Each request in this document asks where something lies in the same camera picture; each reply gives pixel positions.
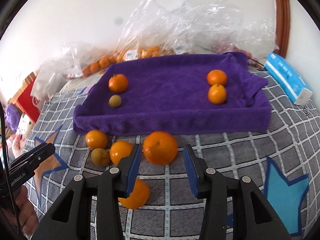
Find oval yellow orange fruit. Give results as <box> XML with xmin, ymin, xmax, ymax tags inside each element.
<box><xmin>85</xmin><ymin>130</ymin><xmax>108</xmax><ymax>150</ymax></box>

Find small orange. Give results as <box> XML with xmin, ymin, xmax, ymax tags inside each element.
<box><xmin>207</xmin><ymin>69</ymin><xmax>227</xmax><ymax>86</ymax></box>
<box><xmin>110</xmin><ymin>140</ymin><xmax>133</xmax><ymax>165</ymax></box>

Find large orange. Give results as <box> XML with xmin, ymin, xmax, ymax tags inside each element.
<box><xmin>143</xmin><ymin>131</ymin><xmax>178</xmax><ymax>166</ymax></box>

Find yellow green small fruit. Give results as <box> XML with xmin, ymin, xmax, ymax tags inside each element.
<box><xmin>108</xmin><ymin>95</ymin><xmax>122</xmax><ymax>108</ymax></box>

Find medium orange with stem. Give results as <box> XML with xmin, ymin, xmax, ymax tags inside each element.
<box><xmin>108</xmin><ymin>74</ymin><xmax>129</xmax><ymax>93</ymax></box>

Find person's left hand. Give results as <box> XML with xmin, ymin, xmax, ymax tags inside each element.
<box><xmin>15</xmin><ymin>185</ymin><xmax>39</xmax><ymax>237</ymax></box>

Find white patterned plush toy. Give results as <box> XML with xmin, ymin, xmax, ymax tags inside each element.
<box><xmin>16</xmin><ymin>114</ymin><xmax>35</xmax><ymax>139</ymax></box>

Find grey checked blanket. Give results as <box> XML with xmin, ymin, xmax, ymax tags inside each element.
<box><xmin>24</xmin><ymin>72</ymin><xmax>319</xmax><ymax>239</ymax></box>

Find red paper gift bag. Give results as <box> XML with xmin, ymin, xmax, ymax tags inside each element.
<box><xmin>8</xmin><ymin>72</ymin><xmax>49</xmax><ymax>123</ymax></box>

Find white plastic shopping bag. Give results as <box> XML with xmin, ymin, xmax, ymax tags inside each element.
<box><xmin>30</xmin><ymin>60</ymin><xmax>73</xmax><ymax>100</ymax></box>

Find clear bag of oranges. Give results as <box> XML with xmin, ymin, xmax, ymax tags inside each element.
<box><xmin>65</xmin><ymin>42</ymin><xmax>117</xmax><ymax>80</ymax></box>

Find blue tissue pack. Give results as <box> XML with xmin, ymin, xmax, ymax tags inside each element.
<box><xmin>264</xmin><ymin>53</ymin><xmax>313</xmax><ymax>106</ymax></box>

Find purple towel covered tray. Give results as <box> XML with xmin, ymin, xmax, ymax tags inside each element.
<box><xmin>73</xmin><ymin>52</ymin><xmax>271</xmax><ymax>135</ymax></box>

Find clear bag of red fruit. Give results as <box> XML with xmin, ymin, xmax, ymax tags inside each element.
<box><xmin>168</xmin><ymin>2</ymin><xmax>278</xmax><ymax>60</ymax></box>

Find clear bag of kumquats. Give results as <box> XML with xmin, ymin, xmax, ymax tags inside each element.
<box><xmin>114</xmin><ymin>0</ymin><xmax>181</xmax><ymax>63</ymax></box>

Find brown wooden door frame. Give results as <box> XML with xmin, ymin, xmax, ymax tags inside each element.
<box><xmin>274</xmin><ymin>0</ymin><xmax>291</xmax><ymax>58</ymax></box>

